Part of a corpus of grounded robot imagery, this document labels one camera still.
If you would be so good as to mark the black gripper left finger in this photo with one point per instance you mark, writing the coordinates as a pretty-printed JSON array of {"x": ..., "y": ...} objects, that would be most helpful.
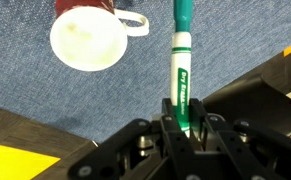
[{"x": 125, "y": 156}]

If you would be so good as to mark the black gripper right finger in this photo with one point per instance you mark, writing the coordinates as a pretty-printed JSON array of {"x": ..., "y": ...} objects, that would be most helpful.
[{"x": 251, "y": 150}]

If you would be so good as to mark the green and white dry-erase marker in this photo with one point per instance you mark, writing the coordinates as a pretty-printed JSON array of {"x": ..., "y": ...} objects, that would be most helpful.
[{"x": 181, "y": 66}]

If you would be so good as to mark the black office chair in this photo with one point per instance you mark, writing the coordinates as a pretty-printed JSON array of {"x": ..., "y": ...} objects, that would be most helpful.
[{"x": 251, "y": 96}]

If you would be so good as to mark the blue knitted cloth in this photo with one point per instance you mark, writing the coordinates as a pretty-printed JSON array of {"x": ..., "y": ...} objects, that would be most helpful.
[{"x": 51, "y": 100}]

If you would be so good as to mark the red and white mug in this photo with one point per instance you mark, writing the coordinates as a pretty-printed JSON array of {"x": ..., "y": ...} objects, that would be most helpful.
[{"x": 88, "y": 40}]

